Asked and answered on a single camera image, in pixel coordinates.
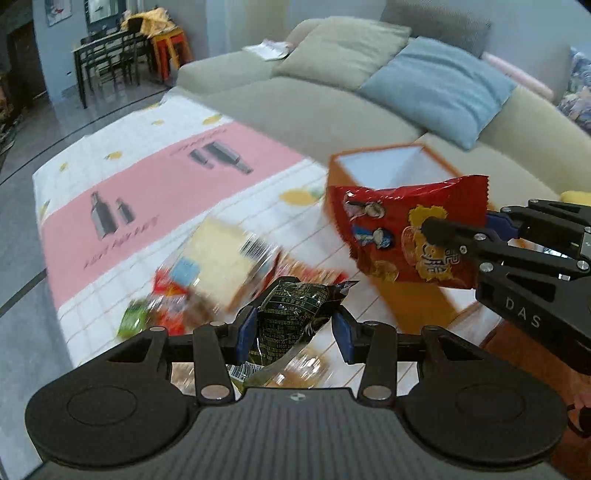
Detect dark green snack packet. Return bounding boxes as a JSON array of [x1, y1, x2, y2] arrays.
[[228, 277, 356, 391]]

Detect green clear snack bag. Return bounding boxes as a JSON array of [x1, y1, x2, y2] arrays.
[[117, 299, 148, 340]]

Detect red chip bag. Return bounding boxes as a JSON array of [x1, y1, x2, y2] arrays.
[[327, 175, 489, 289]]

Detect orange cardboard box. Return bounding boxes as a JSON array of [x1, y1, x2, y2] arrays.
[[325, 144, 471, 333]]

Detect red stick snack packet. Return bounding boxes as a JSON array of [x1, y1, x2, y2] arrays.
[[149, 268, 189, 336]]

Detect floral cushion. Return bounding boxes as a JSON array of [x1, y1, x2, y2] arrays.
[[557, 48, 591, 134]]

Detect beige sofa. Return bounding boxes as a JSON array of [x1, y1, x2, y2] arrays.
[[175, 18, 591, 204]]

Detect light blue cushion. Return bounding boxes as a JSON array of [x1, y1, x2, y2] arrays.
[[359, 37, 516, 151]]

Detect pink white checkered tablecloth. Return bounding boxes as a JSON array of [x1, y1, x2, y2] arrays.
[[32, 87, 505, 398]]

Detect grey cushion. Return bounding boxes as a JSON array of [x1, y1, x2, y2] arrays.
[[380, 1, 492, 58]]

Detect beige cushion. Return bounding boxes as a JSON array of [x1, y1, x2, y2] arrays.
[[273, 17, 412, 91]]

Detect papers on sofa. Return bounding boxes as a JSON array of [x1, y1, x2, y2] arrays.
[[242, 39, 294, 62]]

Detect orange stool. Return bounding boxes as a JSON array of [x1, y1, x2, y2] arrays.
[[151, 27, 193, 82]]

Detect black dining table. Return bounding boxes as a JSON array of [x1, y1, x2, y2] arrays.
[[72, 30, 156, 109]]

